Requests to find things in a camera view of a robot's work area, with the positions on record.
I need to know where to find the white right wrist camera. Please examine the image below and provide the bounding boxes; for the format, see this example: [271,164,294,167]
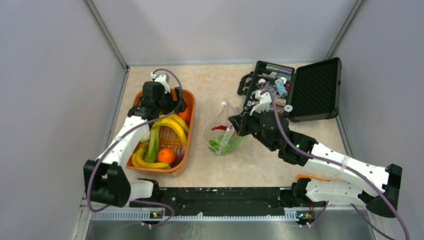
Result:
[247,89,272,116]

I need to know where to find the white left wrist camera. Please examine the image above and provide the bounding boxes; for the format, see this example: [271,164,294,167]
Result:
[150,72,171,94]

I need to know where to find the black poker chip case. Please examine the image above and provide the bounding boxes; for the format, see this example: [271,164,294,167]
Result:
[237,57,342,122]

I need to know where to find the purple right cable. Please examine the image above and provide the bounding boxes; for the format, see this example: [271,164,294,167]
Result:
[264,92,411,240]

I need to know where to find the orange plastic bin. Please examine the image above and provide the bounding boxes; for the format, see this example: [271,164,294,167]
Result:
[125,89,196,177]

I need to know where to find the yellow banana bunch toy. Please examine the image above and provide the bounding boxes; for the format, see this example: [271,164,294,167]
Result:
[151,113,189,147]

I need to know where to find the yellow banana toy front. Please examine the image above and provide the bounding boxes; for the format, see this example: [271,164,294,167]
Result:
[131,149,172,170]

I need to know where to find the clear zip top bag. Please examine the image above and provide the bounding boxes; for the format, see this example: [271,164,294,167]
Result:
[202,100,253,159]

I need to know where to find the orange fruit toy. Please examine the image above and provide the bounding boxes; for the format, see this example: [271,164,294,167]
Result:
[157,148,177,165]
[178,106,193,125]

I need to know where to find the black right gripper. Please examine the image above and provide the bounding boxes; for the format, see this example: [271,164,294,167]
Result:
[228,104,277,152]

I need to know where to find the green napa cabbage toy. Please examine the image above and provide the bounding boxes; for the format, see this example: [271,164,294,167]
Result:
[208,134,249,156]

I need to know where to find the red chili pepper toy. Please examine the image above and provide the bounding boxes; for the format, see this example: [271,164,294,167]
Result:
[211,125,228,131]

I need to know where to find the orange fruit toy front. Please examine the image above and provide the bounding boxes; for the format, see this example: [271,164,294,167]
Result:
[157,148,177,165]

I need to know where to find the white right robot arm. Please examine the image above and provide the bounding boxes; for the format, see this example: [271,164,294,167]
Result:
[228,112,403,218]

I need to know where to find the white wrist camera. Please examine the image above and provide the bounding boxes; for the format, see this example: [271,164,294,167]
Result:
[247,89,272,116]
[150,72,171,94]

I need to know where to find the orange carrot toy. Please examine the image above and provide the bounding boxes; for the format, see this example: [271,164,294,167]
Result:
[296,174,329,182]

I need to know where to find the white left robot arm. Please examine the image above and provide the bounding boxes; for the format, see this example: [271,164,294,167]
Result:
[83,80,187,209]

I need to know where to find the orange fruit toy back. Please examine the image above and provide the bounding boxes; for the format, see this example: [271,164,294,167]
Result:
[178,106,193,125]

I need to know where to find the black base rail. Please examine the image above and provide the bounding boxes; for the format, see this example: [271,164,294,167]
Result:
[153,187,301,217]

